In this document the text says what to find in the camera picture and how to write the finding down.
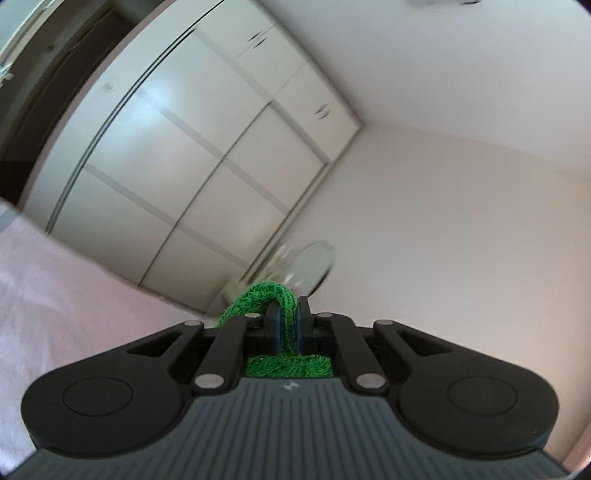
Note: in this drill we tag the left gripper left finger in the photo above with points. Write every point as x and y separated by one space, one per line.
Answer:
239 339

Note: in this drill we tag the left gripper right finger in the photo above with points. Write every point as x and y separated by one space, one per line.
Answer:
337 337

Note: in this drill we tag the green knitted sweater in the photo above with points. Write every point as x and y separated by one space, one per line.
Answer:
286 361

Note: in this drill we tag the white wardrobe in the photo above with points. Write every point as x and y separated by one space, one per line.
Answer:
187 155

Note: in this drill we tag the brown room door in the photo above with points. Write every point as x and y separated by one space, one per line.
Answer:
47 75

